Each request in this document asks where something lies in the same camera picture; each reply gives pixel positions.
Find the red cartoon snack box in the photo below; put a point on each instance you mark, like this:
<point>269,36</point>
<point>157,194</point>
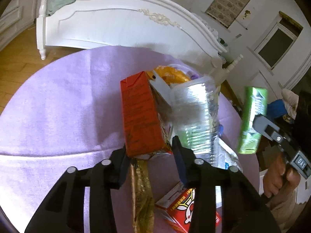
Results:
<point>176,207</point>

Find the patterned window blind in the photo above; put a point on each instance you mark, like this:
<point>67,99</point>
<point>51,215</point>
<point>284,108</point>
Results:
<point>226,11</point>

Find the purple round tablecloth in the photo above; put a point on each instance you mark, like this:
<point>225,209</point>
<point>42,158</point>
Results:
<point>69,113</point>

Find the gold foil wrapper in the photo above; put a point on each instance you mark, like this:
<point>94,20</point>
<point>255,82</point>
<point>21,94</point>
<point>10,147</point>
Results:
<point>143,203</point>

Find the person's right hand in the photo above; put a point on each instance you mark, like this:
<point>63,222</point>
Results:
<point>279,182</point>

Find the dark framed window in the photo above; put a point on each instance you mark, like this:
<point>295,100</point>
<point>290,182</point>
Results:
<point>278,40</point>

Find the white ornate bed frame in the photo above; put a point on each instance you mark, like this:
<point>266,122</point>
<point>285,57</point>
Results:
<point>160,25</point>

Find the orange snack bag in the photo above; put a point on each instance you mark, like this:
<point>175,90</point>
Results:
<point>172,75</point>

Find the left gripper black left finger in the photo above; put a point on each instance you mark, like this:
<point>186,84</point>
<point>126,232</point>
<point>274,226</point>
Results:
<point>62,210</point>

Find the green drink carton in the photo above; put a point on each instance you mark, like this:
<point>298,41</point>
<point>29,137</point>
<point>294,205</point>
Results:
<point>255,104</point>

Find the orange drink carton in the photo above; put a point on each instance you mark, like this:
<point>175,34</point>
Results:
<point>146,132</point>

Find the clear plastic bottle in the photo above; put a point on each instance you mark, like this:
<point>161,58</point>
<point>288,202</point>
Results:
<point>195,117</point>

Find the beige sleeve forearm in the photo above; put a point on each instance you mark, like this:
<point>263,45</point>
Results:
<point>286,212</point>

